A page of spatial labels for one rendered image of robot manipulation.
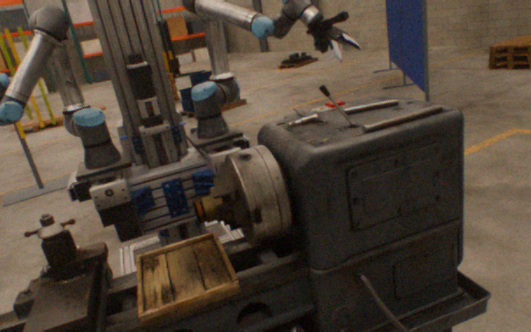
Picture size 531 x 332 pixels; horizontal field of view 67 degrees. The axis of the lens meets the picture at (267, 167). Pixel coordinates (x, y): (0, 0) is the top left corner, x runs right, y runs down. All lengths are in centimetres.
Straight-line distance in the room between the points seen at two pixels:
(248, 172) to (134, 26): 99
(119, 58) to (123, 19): 16
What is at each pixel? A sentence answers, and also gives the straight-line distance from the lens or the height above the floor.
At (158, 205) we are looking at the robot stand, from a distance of 186.
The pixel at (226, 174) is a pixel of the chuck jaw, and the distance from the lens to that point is 132.
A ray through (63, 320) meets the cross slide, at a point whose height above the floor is 97.
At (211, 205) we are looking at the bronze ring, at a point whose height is 111.
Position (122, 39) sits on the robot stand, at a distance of 193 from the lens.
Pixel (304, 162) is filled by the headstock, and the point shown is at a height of 123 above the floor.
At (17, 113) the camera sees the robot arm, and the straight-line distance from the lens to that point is 171.
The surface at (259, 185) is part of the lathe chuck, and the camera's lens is 118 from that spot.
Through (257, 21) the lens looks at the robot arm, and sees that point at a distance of 156.
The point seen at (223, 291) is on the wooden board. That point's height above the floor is 89.
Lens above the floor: 162
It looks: 20 degrees down
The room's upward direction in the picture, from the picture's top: 10 degrees counter-clockwise
